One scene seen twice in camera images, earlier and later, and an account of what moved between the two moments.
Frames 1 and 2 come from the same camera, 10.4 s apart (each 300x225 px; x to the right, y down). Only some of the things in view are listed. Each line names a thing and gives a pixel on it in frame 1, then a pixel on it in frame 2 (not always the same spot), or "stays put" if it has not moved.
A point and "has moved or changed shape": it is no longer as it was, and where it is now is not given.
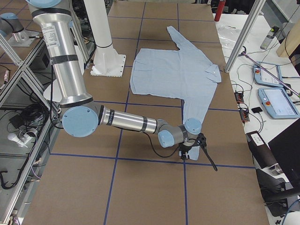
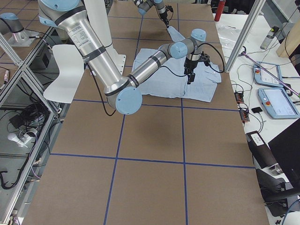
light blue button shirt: (182, 74) has moved or changed shape
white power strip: (19, 141) stays put
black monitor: (285, 147) stays put
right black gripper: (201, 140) to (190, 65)
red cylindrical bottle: (220, 10) stays put
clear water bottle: (268, 39) stays put
